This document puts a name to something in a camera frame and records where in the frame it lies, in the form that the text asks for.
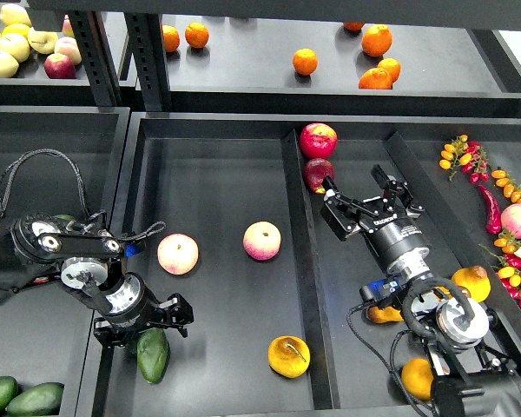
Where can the yellow pear bottom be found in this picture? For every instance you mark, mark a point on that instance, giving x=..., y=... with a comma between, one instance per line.
x=417, y=378

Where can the pink apple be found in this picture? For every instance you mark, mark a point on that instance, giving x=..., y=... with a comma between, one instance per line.
x=177, y=254
x=262, y=241

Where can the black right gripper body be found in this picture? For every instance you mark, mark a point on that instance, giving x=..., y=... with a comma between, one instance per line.
x=381, y=212

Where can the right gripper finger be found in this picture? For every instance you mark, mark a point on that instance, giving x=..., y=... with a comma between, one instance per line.
x=340, y=212
x=393, y=190

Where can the red chili pepper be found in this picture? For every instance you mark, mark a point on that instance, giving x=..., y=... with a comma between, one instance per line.
x=493, y=220

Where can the orange red cherry tomato bunch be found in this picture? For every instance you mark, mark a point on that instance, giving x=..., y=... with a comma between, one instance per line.
x=465, y=156

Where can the large orange right shelf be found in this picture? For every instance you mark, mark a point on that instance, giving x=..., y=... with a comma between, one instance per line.
x=377, y=40

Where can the black shelf upright post right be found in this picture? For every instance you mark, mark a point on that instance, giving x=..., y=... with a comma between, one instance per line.
x=147, y=47

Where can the black upper right shelf tray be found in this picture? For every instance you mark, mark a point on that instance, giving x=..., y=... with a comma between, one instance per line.
x=247, y=67

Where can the dark green avocado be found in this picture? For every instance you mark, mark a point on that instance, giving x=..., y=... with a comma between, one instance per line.
x=152, y=353

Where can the black shelf tray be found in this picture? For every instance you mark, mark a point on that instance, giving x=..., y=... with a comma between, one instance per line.
x=247, y=67
x=31, y=86

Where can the pink apple centre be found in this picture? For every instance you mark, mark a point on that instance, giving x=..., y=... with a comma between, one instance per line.
x=262, y=241

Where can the black produce bin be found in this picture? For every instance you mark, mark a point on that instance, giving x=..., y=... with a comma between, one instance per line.
x=45, y=334
x=211, y=177

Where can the black middle produce bin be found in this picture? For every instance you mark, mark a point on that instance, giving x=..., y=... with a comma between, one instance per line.
x=211, y=177

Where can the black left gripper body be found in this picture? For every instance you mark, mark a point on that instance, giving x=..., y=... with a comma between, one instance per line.
x=143, y=315

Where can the orange under top shelf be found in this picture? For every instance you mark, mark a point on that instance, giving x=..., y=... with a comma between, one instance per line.
x=353, y=26

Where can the orange behind front right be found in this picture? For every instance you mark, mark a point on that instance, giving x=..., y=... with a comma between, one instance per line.
x=391, y=66

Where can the red apple on left shelf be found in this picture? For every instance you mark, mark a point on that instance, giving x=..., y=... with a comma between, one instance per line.
x=59, y=66

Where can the pink apple left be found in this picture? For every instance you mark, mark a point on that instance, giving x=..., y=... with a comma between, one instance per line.
x=177, y=254

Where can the black shelf upright post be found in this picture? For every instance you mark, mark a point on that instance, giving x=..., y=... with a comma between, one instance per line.
x=147, y=47
x=97, y=60

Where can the black upper left shelf tray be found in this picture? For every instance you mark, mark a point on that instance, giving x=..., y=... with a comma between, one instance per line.
x=31, y=86

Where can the pale yellow apple front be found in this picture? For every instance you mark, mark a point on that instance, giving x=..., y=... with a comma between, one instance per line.
x=0, y=64

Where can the pale peach on left shelf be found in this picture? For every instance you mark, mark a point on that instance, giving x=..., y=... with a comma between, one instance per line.
x=68, y=46

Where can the pink peach right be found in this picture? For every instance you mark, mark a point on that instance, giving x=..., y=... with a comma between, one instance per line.
x=511, y=219

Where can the mixed cherry tomato cluster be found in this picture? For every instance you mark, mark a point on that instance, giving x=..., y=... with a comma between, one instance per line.
x=507, y=265

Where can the bright red apple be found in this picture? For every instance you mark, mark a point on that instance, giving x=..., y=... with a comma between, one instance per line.
x=318, y=140

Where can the orange centre shelf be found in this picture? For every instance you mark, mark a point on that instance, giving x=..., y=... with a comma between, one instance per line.
x=305, y=62

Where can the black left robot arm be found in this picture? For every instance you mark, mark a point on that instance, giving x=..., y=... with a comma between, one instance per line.
x=89, y=261

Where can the yellow pear with brown top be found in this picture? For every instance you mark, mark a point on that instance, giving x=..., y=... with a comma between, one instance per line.
x=475, y=279

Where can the orange far left shelf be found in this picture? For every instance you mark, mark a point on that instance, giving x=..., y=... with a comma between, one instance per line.
x=171, y=38

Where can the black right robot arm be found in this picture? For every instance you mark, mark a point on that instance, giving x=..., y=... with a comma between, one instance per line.
x=469, y=378

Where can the green avocado top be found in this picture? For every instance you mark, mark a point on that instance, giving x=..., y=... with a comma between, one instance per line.
x=64, y=217

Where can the black shelf upright post left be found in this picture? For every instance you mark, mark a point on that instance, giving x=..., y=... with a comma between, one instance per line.
x=97, y=60

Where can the black left produce bin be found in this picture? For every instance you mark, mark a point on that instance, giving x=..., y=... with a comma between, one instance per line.
x=45, y=334

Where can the orange front right shelf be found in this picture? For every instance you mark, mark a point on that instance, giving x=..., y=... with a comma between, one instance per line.
x=376, y=78

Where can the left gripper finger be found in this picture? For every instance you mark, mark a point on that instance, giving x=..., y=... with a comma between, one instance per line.
x=110, y=336
x=176, y=313

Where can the dark red apple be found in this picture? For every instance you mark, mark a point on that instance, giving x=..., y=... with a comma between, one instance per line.
x=314, y=173

